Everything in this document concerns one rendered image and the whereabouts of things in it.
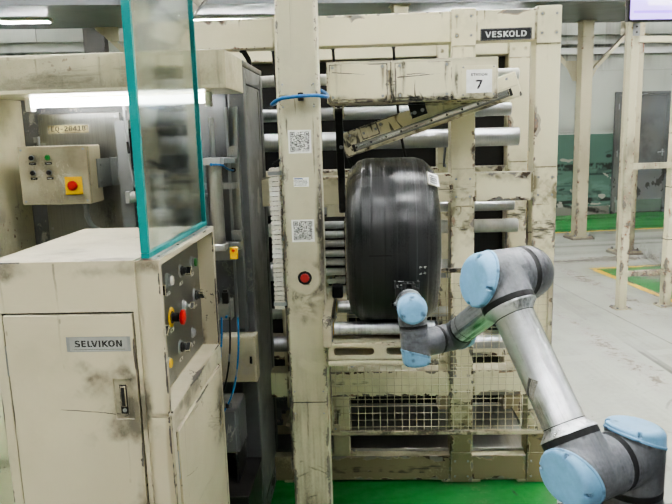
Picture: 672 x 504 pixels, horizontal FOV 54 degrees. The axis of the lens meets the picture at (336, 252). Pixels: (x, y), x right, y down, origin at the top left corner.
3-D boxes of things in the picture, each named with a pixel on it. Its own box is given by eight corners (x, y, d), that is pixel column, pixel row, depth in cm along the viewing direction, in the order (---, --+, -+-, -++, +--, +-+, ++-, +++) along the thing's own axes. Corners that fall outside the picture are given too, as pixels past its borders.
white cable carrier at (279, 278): (274, 309, 225) (268, 167, 217) (276, 305, 230) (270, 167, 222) (287, 308, 225) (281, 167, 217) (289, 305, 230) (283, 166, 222)
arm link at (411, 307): (399, 329, 169) (396, 296, 169) (397, 322, 180) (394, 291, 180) (430, 326, 169) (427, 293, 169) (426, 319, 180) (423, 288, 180)
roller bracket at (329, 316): (322, 348, 214) (321, 319, 212) (329, 315, 253) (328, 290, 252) (333, 348, 214) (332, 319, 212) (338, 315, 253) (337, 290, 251)
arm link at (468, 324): (563, 231, 150) (453, 319, 189) (527, 236, 145) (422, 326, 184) (586, 276, 146) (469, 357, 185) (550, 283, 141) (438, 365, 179)
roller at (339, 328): (330, 321, 217) (331, 321, 221) (330, 335, 216) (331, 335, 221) (437, 320, 215) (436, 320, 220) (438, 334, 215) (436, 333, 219)
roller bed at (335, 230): (298, 296, 264) (296, 221, 258) (302, 287, 278) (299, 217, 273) (348, 295, 263) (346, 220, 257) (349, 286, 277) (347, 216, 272)
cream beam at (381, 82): (327, 104, 237) (325, 61, 234) (330, 107, 261) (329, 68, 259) (499, 99, 234) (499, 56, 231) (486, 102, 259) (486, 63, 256)
